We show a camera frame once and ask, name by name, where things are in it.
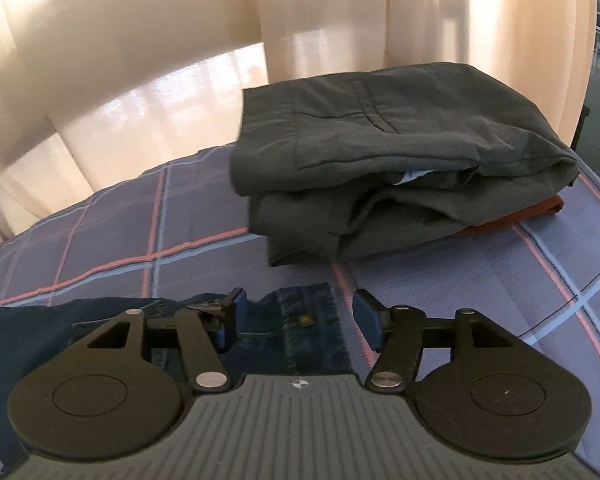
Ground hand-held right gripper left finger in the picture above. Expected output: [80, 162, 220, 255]
[73, 287, 246, 392]

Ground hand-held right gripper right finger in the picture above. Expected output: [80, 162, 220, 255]
[352, 288, 520, 392]

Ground blue denim pants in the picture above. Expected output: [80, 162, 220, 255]
[0, 282, 353, 466]

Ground dark green folded pants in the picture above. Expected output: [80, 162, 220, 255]
[230, 61, 581, 268]

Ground plaid blue bed sheet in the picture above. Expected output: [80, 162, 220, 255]
[0, 142, 600, 480]

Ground rust orange folded cloth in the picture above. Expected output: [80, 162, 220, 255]
[450, 194, 565, 239]

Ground cream curtain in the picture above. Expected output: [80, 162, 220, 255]
[0, 0, 600, 256]

